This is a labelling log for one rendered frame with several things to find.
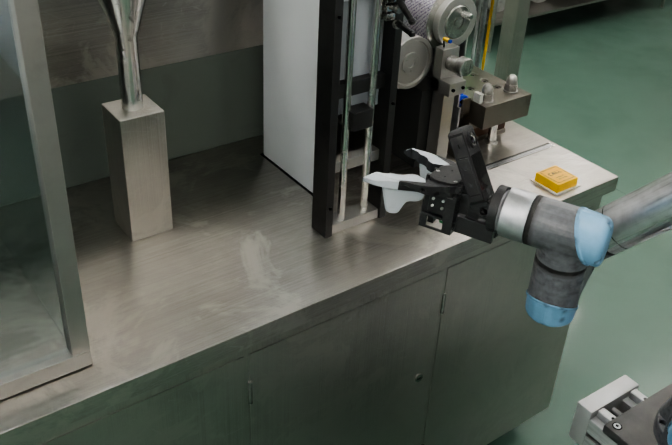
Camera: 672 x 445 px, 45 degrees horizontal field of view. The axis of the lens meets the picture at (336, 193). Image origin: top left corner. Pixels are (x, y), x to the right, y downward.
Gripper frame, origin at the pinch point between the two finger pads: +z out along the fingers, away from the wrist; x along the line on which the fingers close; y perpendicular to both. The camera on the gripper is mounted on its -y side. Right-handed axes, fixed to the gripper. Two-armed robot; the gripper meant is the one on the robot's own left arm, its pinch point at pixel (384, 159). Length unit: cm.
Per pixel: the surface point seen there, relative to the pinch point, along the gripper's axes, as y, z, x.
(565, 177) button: 22, -15, 72
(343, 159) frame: 13.4, 19.6, 25.2
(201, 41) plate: 1, 64, 35
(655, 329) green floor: 102, -41, 164
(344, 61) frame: -6.4, 21.3, 24.1
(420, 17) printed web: -10, 22, 59
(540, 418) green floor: 111, -20, 102
